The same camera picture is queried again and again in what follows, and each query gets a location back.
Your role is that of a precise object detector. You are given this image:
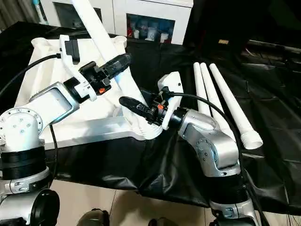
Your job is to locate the white plastic table leg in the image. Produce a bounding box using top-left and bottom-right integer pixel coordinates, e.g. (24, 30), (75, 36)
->
(199, 63), (232, 132)
(208, 63), (264, 150)
(192, 63), (212, 116)
(71, 0), (164, 141)

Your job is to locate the white plastic table top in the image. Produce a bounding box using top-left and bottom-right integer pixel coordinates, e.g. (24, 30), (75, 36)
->
(15, 35), (165, 150)

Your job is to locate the white blue patterned jar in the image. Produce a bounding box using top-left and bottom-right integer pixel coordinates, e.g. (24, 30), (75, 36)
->
(146, 28), (158, 40)

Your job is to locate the white display cabinet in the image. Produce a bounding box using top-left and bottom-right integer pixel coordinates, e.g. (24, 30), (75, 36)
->
(39, 0), (195, 45)

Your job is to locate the white teal pole stand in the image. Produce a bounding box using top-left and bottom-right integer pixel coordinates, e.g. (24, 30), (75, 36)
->
(32, 0), (49, 25)

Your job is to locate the grey window curtain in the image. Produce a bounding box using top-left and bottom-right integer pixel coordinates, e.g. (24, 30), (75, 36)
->
(0, 0), (40, 32)

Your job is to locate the black cabinet with gold label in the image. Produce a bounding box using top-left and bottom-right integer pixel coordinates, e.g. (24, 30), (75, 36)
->
(183, 0), (301, 62)

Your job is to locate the dark robot right foot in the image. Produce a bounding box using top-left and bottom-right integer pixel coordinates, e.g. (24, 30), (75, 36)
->
(148, 218), (186, 226)

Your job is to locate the dark robot foot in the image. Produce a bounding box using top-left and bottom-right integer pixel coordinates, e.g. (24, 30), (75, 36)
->
(77, 208), (111, 226)
(148, 218), (186, 226)

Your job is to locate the black work mat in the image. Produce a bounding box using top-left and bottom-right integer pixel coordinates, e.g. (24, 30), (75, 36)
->
(0, 21), (301, 208)

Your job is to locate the dark robot left foot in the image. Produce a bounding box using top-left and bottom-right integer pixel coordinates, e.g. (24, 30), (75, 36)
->
(77, 208), (111, 226)

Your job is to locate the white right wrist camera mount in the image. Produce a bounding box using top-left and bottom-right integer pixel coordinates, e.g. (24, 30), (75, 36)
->
(157, 72), (184, 130)

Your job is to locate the black left wrist camera cable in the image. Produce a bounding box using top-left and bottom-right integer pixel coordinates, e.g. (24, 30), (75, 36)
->
(0, 53), (62, 181)

